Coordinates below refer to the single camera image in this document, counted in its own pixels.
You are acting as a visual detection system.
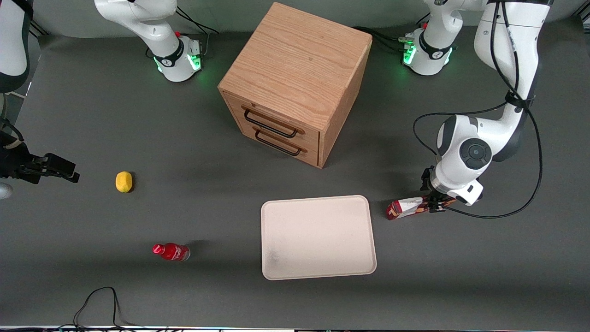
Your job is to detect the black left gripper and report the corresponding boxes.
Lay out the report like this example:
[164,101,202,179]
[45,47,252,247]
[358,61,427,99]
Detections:
[420,166,447,214]

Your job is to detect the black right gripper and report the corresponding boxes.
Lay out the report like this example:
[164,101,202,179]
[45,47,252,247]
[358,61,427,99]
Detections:
[0,133,80,184]

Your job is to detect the red cookie box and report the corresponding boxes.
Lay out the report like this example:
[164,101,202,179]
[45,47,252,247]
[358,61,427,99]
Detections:
[386,196,458,221]

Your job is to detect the beige rectangular tray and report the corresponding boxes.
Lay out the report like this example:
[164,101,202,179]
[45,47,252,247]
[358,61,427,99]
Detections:
[261,195,378,281]

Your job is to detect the yellow lemon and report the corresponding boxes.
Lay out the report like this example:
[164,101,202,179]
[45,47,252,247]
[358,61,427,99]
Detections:
[115,171,133,193]

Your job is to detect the red cola bottle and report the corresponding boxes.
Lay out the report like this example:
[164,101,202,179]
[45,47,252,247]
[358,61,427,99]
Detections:
[152,243,191,262]

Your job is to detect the wooden drawer front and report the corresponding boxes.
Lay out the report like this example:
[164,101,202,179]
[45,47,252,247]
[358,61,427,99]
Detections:
[232,121,320,167]
[224,94,321,144]

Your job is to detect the wooden drawer cabinet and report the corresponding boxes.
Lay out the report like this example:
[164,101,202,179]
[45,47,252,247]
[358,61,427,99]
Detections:
[218,1,373,169]

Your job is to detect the black looped table cable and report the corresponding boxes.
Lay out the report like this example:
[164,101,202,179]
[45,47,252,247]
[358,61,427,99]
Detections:
[60,286,139,331]

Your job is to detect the black wire drawer handle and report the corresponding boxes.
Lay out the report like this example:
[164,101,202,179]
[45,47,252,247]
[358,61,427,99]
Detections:
[242,107,305,138]
[253,127,307,157]

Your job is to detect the black left arm base cable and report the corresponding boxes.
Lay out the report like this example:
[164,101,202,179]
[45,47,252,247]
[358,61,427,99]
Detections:
[354,26,415,52]

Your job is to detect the black arm base cable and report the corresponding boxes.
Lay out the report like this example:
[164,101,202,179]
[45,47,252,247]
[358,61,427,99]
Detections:
[175,6,220,58]
[354,26,415,52]

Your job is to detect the black right arm base cable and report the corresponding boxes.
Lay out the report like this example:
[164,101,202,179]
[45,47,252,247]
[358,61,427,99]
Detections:
[175,6,220,58]

